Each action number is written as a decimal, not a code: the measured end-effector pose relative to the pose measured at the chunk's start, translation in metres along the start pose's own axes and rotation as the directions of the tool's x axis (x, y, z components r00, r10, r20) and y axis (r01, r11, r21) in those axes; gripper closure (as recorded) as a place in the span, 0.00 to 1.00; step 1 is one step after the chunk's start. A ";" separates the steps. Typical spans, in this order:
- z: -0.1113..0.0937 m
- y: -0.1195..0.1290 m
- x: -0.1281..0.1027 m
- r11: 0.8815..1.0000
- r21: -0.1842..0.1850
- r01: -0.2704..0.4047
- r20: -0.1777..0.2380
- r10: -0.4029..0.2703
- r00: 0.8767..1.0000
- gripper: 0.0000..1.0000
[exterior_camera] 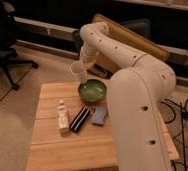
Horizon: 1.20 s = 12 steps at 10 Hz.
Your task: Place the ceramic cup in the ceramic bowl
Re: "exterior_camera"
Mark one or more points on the black striped rectangular box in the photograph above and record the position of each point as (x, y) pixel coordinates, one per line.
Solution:
(79, 120)

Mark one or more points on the blue sponge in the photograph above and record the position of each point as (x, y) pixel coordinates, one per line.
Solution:
(99, 115)

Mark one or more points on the green ceramic bowl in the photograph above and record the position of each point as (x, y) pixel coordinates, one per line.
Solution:
(92, 91)

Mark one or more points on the white plastic bottle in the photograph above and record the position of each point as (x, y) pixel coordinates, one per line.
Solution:
(63, 118)

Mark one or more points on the black office chair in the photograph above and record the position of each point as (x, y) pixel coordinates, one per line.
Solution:
(8, 37)

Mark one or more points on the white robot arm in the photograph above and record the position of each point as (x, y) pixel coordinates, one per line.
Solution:
(133, 94)

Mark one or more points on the white ceramic cup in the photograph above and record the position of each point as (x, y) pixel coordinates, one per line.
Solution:
(78, 70)

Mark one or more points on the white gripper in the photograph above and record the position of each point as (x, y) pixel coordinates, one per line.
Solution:
(88, 59)

